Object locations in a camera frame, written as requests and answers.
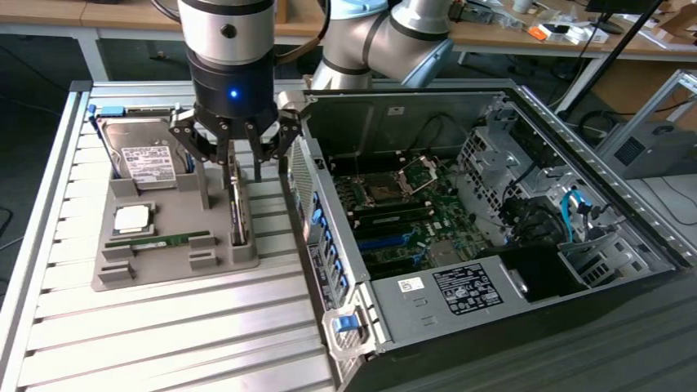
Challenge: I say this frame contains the hard disk in blue caddy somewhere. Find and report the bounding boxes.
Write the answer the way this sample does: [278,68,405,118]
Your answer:
[86,104,197,191]

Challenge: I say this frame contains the wooden desk white frame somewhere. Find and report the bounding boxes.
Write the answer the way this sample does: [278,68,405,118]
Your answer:
[450,0,697,119]
[0,0,327,82]

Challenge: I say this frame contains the black slanted pole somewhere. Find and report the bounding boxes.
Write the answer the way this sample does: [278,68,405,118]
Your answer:
[553,0,670,123]

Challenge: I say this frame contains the aluminium profile frame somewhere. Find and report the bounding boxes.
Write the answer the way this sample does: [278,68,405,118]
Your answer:
[634,68,697,136]

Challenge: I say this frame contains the gray parts rack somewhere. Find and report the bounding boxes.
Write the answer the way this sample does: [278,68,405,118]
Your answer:
[90,130,261,292]

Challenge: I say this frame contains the metal socket cover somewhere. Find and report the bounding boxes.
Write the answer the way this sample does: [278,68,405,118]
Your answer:
[395,154,439,193]

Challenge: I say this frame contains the metal drive cage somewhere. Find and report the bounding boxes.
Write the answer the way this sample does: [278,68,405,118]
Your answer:
[455,101,573,224]

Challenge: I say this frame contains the black plastic shroud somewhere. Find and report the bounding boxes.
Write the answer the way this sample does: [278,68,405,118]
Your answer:
[497,244,590,304]

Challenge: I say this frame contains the gray power supply unit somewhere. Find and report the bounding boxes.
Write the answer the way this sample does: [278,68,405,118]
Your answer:
[371,256,529,343]

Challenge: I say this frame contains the black monitor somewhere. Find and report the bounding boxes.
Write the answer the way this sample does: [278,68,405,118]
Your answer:
[585,0,671,34]

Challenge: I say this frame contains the gray disk bay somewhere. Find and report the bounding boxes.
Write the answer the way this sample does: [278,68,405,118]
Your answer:
[557,231,675,289]

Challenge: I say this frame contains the silver CPU chip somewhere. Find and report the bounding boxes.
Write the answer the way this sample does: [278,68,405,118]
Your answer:
[111,203,157,236]

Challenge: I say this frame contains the green motherboard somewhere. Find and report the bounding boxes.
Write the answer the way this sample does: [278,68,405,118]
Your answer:
[330,158,494,281]

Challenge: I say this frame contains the black coiled cable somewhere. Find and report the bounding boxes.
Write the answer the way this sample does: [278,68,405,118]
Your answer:
[575,109,619,142]

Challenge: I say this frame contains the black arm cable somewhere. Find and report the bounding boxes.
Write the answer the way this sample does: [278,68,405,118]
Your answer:
[149,0,334,66]

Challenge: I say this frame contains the open black PC case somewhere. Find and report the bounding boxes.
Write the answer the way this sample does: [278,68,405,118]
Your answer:
[274,83,690,392]

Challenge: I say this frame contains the black graphics card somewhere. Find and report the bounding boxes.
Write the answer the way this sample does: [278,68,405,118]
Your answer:
[221,140,253,248]

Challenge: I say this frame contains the silver chipset heatsink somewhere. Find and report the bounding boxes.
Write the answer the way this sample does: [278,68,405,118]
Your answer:
[429,240,469,266]

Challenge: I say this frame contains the green RAM stick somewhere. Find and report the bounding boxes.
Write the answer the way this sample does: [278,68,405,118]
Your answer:
[103,230,211,249]

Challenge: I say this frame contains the black power wire bundle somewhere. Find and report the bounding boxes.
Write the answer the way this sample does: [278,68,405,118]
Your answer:
[497,195,570,248]

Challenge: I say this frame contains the black RAM slots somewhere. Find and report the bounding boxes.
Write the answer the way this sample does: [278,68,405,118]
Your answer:
[350,206,434,229]

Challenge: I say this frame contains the blue SATA wire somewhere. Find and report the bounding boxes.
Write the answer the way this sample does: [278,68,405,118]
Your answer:
[559,186,594,246]

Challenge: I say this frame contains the CPU socket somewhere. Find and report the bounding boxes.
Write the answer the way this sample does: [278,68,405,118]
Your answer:
[361,173,407,205]

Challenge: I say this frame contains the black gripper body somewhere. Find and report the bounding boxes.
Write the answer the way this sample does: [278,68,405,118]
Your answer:
[187,55,279,142]

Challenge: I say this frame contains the gray computer tower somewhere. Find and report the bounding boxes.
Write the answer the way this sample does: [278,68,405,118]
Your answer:
[595,120,697,180]

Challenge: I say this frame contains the white flat box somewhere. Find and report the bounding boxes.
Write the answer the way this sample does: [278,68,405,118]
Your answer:
[565,26,609,45]

